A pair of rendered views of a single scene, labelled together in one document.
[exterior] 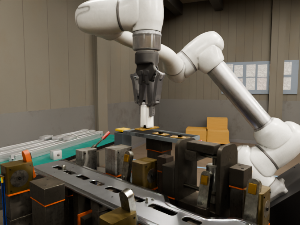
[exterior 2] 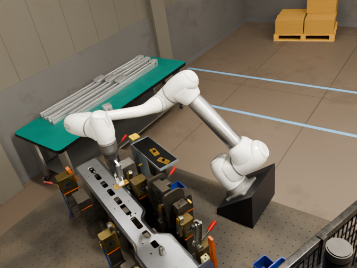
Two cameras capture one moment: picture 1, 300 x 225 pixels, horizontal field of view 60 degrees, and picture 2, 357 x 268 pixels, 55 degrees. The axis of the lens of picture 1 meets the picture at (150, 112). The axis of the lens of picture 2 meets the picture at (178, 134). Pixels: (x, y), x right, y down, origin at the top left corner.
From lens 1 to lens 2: 1.40 m
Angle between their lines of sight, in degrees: 33
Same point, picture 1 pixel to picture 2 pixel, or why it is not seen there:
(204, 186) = (160, 211)
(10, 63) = (46, 11)
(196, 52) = (172, 94)
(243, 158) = (217, 168)
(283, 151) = (244, 167)
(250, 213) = (178, 232)
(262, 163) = (229, 173)
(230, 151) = (174, 194)
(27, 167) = (70, 178)
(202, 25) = not seen: outside the picture
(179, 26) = not seen: outside the picture
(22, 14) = not seen: outside the picture
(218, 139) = (318, 29)
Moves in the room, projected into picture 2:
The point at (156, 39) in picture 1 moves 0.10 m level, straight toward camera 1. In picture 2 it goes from (111, 148) to (102, 160)
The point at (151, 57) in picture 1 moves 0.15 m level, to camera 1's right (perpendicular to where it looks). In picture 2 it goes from (110, 157) to (138, 157)
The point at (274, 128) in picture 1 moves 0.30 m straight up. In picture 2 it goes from (237, 151) to (234, 108)
